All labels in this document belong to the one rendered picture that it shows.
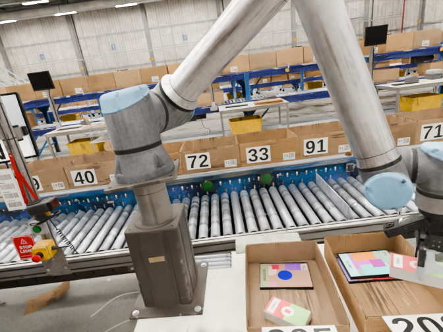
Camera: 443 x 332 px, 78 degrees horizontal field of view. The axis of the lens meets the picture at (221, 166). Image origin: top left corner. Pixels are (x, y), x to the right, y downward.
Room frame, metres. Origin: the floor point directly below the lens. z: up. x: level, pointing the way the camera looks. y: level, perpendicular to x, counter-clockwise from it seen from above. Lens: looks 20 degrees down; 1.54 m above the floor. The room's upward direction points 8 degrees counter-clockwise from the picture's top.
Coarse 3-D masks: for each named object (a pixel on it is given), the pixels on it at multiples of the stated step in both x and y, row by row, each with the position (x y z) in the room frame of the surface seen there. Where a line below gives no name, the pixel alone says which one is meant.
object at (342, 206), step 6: (318, 180) 1.60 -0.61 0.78; (318, 186) 1.61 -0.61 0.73; (324, 186) 1.50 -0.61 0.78; (324, 192) 1.50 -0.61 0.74; (330, 192) 1.42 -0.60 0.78; (330, 198) 1.41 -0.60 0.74; (336, 198) 1.33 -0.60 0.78; (336, 204) 1.33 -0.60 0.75; (342, 204) 1.26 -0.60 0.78; (342, 210) 1.26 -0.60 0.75; (348, 210) 1.20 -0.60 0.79; (348, 216) 1.19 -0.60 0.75
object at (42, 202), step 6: (42, 198) 1.14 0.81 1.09; (48, 198) 1.13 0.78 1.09; (54, 198) 1.14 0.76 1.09; (30, 204) 1.10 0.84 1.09; (36, 204) 1.10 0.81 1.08; (42, 204) 1.09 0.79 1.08; (48, 204) 1.10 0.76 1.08; (54, 204) 1.12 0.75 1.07; (30, 210) 1.09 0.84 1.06; (36, 210) 1.09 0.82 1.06; (42, 210) 1.09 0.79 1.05; (48, 210) 1.10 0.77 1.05; (36, 216) 1.11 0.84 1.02; (42, 216) 1.11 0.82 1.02; (48, 216) 1.12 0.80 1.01; (42, 222) 1.10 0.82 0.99
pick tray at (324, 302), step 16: (304, 240) 0.92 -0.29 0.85; (256, 256) 0.94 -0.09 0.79; (272, 256) 0.93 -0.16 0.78; (288, 256) 0.92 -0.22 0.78; (304, 256) 0.91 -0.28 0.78; (320, 256) 0.83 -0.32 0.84; (256, 272) 0.88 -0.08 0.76; (320, 272) 0.83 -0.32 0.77; (256, 288) 0.80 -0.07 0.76; (320, 288) 0.76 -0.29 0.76; (256, 304) 0.73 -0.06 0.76; (304, 304) 0.70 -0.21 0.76; (320, 304) 0.69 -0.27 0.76; (336, 304) 0.64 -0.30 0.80; (256, 320) 0.66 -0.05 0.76; (320, 320) 0.63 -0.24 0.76; (336, 320) 0.63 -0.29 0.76
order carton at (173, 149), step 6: (162, 144) 2.04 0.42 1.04; (168, 144) 2.04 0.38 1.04; (174, 144) 2.04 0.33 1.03; (180, 144) 2.04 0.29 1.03; (168, 150) 2.04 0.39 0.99; (174, 150) 2.04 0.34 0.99; (180, 150) 1.78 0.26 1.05; (174, 156) 1.75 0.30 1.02; (180, 156) 1.75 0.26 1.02; (180, 168) 1.75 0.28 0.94; (180, 174) 1.75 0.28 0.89
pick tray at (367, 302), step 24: (336, 240) 0.92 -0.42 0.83; (360, 240) 0.91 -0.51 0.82; (384, 240) 0.90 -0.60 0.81; (336, 264) 0.78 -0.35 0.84; (360, 288) 0.74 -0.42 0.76; (384, 288) 0.72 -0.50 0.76; (408, 288) 0.71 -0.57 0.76; (432, 288) 0.67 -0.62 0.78; (360, 312) 0.58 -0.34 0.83; (384, 312) 0.63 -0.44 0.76; (408, 312) 0.62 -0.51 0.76; (432, 312) 0.61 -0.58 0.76
